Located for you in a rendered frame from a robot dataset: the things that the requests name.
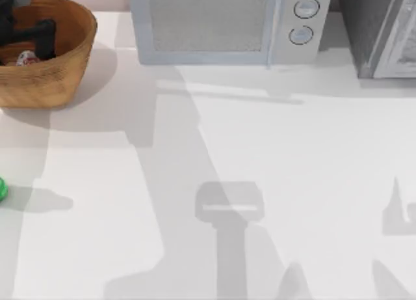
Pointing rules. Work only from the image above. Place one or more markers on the red and white can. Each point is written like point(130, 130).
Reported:
point(27, 58)

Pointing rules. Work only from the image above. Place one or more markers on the brown woven basket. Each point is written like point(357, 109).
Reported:
point(55, 82)

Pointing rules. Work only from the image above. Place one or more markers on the green bottle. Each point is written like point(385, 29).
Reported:
point(2, 189)

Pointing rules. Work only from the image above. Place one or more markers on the microwave oven door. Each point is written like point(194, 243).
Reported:
point(208, 23)

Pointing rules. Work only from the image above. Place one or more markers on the pale microwave oven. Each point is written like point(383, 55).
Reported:
point(292, 52)

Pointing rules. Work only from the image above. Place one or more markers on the microwave knob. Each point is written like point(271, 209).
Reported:
point(301, 35)
point(306, 8)

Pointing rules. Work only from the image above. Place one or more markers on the grey cabinet door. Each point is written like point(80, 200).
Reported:
point(399, 36)

